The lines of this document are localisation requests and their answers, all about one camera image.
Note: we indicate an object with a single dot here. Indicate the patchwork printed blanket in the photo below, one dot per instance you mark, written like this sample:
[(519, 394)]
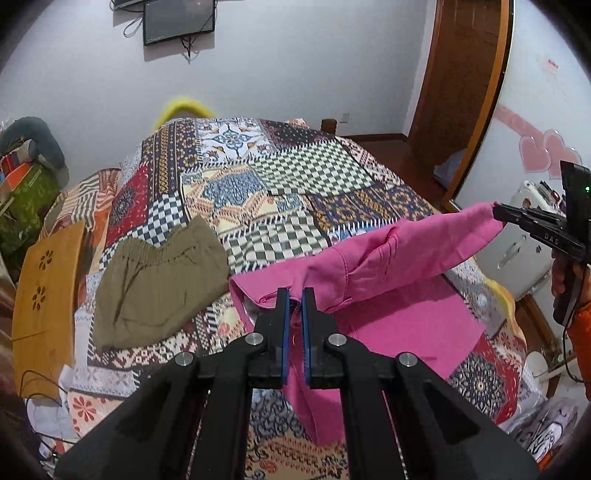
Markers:
[(300, 161)]

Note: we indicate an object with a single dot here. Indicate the white black printed cloth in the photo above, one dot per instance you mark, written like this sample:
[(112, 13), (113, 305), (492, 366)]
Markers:
[(545, 429)]

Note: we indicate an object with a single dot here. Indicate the wooden folding lap table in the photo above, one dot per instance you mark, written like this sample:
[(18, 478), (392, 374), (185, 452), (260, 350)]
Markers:
[(46, 323)]

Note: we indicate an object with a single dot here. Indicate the wooden door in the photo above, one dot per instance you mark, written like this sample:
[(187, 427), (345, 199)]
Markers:
[(457, 69)]

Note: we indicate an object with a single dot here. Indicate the pink heart wall sticker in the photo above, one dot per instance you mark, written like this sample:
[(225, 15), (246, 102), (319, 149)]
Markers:
[(549, 152)]

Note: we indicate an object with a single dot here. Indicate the black wall monitor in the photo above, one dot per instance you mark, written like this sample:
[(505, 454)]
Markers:
[(180, 21), (131, 3)]

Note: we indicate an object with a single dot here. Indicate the olive green shorts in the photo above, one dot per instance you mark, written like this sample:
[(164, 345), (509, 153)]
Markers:
[(157, 286)]

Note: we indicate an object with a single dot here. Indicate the yellow orange fleece blanket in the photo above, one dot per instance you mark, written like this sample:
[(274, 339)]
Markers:
[(508, 302)]

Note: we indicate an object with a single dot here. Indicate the orange box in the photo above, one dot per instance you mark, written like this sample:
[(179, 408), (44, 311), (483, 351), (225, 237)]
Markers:
[(21, 170)]

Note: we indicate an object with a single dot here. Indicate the wooden bed post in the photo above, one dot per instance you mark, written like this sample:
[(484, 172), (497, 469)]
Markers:
[(329, 125)]

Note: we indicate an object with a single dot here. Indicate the white round object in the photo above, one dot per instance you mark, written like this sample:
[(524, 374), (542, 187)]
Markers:
[(538, 369)]

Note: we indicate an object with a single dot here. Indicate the grey pillow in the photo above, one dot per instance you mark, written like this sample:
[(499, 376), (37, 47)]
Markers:
[(41, 136)]

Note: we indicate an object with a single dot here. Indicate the yellow plush pillow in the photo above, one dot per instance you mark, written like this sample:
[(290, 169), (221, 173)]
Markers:
[(184, 106)]

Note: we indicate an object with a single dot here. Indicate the orange striped cloth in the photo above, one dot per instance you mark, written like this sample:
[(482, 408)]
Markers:
[(78, 198)]

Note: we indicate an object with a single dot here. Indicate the pink pants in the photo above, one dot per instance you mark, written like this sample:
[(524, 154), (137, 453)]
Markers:
[(392, 286)]

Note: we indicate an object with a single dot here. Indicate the person's right hand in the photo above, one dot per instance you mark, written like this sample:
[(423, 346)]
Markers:
[(557, 277)]

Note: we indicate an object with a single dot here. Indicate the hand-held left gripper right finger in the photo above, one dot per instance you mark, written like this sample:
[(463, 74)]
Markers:
[(306, 332)]

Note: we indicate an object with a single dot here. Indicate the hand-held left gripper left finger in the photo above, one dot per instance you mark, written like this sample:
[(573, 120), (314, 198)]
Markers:
[(285, 325)]

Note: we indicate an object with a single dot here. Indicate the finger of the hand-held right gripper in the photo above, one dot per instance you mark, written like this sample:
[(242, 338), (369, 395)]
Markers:
[(512, 214)]

